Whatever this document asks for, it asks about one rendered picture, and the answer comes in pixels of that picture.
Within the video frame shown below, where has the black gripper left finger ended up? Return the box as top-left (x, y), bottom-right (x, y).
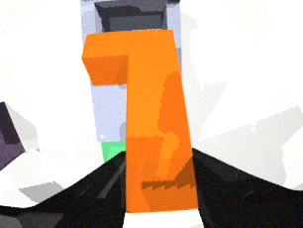
top-left (0, 151), bottom-right (127, 228)

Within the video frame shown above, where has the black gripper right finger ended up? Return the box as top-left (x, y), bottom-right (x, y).
top-left (191, 147), bottom-right (303, 228)

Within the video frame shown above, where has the orange l-shaped part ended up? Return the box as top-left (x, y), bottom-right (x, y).
top-left (80, 30), bottom-right (199, 213)

